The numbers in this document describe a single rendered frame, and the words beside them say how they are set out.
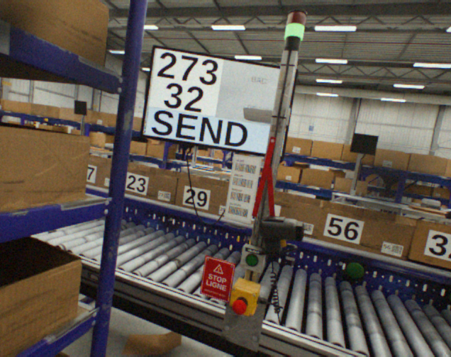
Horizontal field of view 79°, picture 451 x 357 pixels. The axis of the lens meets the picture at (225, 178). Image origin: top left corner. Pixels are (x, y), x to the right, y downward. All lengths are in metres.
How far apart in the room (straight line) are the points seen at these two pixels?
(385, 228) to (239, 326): 0.82
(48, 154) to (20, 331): 0.25
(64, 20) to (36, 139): 0.16
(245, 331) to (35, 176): 0.73
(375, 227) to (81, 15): 1.32
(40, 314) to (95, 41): 0.41
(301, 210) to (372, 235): 0.33
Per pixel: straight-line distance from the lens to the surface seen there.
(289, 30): 0.87
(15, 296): 0.48
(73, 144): 0.47
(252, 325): 0.94
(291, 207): 1.41
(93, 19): 0.50
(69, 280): 0.52
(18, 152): 0.43
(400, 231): 1.46
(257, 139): 0.91
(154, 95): 0.95
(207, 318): 0.99
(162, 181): 1.64
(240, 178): 0.81
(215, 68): 0.95
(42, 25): 0.44
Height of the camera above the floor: 1.25
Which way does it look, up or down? 6 degrees down
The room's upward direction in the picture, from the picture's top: 9 degrees clockwise
